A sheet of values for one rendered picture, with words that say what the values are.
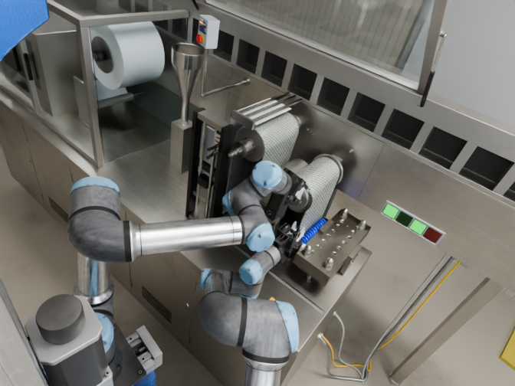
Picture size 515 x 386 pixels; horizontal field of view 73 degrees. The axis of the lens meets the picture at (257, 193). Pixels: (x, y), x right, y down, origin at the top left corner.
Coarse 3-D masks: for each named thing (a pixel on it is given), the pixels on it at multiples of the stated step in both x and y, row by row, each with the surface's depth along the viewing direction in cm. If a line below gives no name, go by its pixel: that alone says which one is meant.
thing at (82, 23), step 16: (48, 0) 142; (64, 16) 136; (80, 16) 134; (96, 16) 137; (112, 16) 141; (128, 16) 146; (144, 16) 151; (160, 16) 158; (176, 16) 164; (80, 32) 134; (80, 48) 139; (16, 64) 181; (16, 96) 205; (32, 96) 189; (32, 112) 198; (96, 112) 157; (96, 128) 162; (96, 144) 166; (96, 160) 173
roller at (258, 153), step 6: (240, 132) 136; (246, 132) 134; (252, 132) 132; (240, 138) 138; (252, 138) 134; (258, 138) 132; (258, 144) 133; (258, 150) 134; (246, 156) 140; (252, 156) 138; (258, 156) 136
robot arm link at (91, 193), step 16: (96, 176) 88; (80, 192) 83; (96, 192) 83; (112, 192) 87; (80, 208) 79; (96, 208) 79; (112, 208) 82; (80, 256) 94; (80, 272) 98; (96, 272) 98; (80, 288) 103; (96, 288) 102; (112, 288) 109; (96, 304) 105; (112, 304) 112
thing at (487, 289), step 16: (480, 288) 153; (496, 288) 148; (464, 304) 160; (480, 304) 156; (448, 320) 169; (464, 320) 164; (432, 336) 179; (448, 336) 173; (416, 352) 190; (432, 352) 183; (400, 368) 203; (416, 368) 195
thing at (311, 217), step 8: (320, 200) 140; (328, 200) 151; (312, 208) 137; (320, 208) 148; (304, 216) 134; (312, 216) 144; (320, 216) 156; (304, 224) 141; (312, 224) 152; (304, 232) 148
